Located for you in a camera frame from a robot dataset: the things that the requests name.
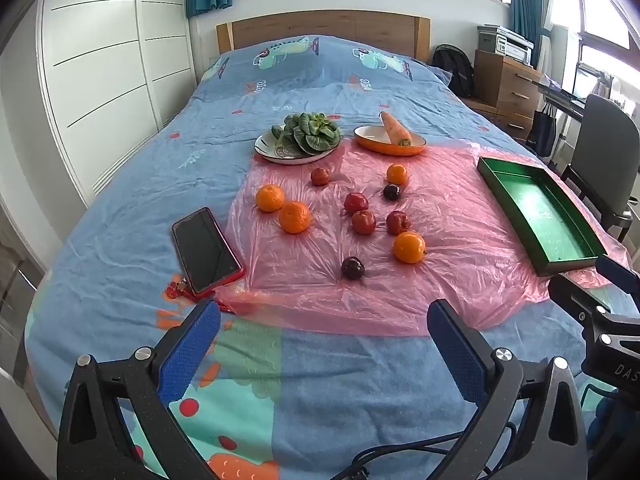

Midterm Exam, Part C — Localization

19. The black backpack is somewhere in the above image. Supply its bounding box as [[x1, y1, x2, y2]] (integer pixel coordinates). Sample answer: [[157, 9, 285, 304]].
[[431, 44, 476, 100]]

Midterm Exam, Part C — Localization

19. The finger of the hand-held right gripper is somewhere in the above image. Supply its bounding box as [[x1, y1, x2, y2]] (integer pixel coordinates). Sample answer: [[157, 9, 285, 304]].
[[547, 273, 613, 331], [596, 255, 640, 303]]

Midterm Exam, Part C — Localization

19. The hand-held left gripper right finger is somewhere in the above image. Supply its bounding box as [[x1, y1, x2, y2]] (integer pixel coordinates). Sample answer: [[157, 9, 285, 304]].
[[426, 299, 588, 480]]

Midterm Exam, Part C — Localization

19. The open laptop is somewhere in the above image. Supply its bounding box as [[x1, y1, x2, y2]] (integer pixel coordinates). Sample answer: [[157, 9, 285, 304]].
[[574, 62, 600, 98]]

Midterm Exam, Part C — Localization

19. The wooden dresser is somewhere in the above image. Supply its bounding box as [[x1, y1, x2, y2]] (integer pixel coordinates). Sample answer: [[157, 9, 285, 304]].
[[467, 49, 546, 141]]

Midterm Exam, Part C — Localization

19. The pink plastic sheet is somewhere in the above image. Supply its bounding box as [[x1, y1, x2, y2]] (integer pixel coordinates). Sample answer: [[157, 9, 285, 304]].
[[220, 142, 631, 338]]

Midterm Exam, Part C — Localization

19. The grey chair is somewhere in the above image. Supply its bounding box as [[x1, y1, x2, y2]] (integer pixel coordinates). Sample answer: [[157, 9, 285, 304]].
[[560, 92, 640, 241]]

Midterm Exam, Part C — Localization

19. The person's right hand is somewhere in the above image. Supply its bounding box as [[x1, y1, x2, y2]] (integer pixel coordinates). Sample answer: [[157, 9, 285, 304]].
[[587, 392, 640, 461]]

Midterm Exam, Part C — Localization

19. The orange oval dish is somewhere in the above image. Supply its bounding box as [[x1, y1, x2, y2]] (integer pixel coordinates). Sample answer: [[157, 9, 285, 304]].
[[353, 125, 428, 157]]

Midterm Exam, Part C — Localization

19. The white wardrobe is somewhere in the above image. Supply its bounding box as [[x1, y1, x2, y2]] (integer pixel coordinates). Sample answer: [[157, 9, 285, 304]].
[[37, 0, 198, 196]]

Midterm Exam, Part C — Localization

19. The wooden headboard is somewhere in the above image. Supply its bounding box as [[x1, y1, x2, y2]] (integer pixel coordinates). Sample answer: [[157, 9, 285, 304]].
[[216, 10, 432, 61]]

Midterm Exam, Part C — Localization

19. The white leaf-patterned plate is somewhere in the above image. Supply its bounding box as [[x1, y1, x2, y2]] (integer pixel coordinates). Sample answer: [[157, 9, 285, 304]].
[[254, 127, 343, 166]]

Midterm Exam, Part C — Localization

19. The window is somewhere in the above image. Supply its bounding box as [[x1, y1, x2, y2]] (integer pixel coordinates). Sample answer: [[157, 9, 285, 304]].
[[550, 0, 640, 91]]

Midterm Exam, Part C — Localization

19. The green tray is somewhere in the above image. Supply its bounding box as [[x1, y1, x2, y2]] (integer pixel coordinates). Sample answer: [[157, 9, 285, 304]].
[[476, 156, 608, 277]]

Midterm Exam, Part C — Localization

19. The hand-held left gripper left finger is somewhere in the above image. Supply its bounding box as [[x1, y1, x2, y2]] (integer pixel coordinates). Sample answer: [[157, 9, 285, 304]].
[[56, 299, 223, 480]]

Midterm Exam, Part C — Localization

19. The black cable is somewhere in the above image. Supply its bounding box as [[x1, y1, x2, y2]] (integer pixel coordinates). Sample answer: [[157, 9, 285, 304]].
[[340, 422, 518, 480]]

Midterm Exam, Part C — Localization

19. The white printer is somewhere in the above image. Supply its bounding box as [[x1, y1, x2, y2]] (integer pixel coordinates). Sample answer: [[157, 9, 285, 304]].
[[476, 25, 535, 65]]

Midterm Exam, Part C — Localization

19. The green bok choy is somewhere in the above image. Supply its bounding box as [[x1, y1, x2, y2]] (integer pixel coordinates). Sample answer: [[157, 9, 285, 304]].
[[272, 112, 343, 156]]

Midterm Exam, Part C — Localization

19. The dark tote bag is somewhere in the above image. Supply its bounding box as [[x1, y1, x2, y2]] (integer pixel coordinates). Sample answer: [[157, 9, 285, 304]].
[[525, 105, 558, 158]]

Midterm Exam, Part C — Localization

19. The smartphone with red case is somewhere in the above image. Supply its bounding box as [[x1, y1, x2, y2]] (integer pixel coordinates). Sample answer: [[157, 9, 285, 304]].
[[171, 207, 246, 296]]

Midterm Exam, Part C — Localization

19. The carrot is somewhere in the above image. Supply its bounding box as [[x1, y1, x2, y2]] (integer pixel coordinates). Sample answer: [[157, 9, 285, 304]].
[[380, 111, 413, 147]]

